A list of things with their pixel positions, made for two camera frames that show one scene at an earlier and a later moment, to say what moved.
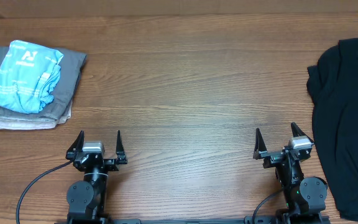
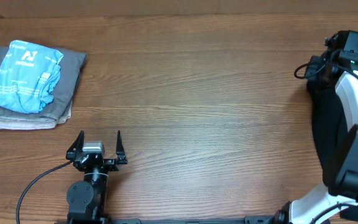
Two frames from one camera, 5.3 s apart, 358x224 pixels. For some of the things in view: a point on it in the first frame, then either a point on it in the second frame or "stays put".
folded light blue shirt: x=27 y=77 stays put
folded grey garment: x=70 y=71 stays put
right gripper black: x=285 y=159 → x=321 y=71
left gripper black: x=120 y=152 stays put
